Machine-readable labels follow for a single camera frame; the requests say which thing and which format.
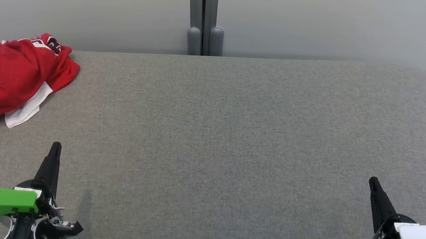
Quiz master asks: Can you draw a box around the red numbered jersey shirt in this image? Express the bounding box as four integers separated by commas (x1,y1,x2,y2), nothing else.
0,27,84,137

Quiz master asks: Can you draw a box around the grey round-topped cylinder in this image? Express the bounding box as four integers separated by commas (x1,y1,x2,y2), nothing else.
184,26,204,57
206,26,226,58

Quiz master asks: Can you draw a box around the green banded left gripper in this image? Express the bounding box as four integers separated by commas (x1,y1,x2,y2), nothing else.
0,134,95,239

